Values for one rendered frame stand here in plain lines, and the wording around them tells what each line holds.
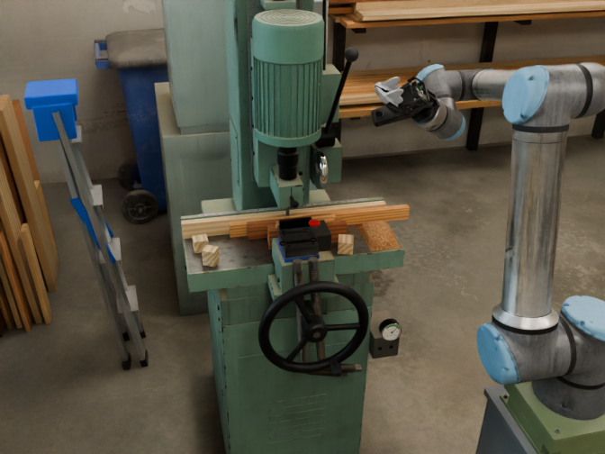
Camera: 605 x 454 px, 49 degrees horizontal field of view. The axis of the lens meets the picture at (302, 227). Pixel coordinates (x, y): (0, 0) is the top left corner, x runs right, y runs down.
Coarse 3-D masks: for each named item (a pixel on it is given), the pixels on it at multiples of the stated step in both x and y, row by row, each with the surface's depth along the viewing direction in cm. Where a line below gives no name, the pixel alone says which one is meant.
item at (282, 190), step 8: (272, 168) 186; (272, 176) 186; (272, 184) 187; (280, 184) 178; (288, 184) 178; (296, 184) 179; (280, 192) 178; (288, 192) 178; (296, 192) 179; (280, 200) 179; (288, 200) 180; (296, 200) 180; (280, 208) 181
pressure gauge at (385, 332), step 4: (384, 320) 190; (388, 320) 189; (392, 320) 189; (396, 320) 191; (380, 324) 190; (384, 324) 188; (388, 324) 188; (392, 324) 187; (396, 324) 188; (380, 328) 190; (384, 328) 188; (388, 328) 188; (392, 328) 188; (400, 328) 189; (380, 332) 190; (384, 332) 189; (388, 332) 189; (396, 332) 190; (400, 332) 190; (384, 336) 190; (388, 336) 190; (392, 336) 190; (396, 336) 191; (388, 340) 190
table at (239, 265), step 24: (192, 240) 185; (216, 240) 185; (240, 240) 186; (264, 240) 186; (360, 240) 187; (192, 264) 175; (240, 264) 175; (264, 264) 175; (336, 264) 180; (360, 264) 182; (384, 264) 184; (192, 288) 174; (216, 288) 175
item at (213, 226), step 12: (348, 204) 194; (360, 204) 194; (372, 204) 194; (384, 204) 195; (228, 216) 187; (240, 216) 187; (252, 216) 187; (264, 216) 188; (276, 216) 189; (192, 228) 184; (204, 228) 185; (216, 228) 186; (228, 228) 187
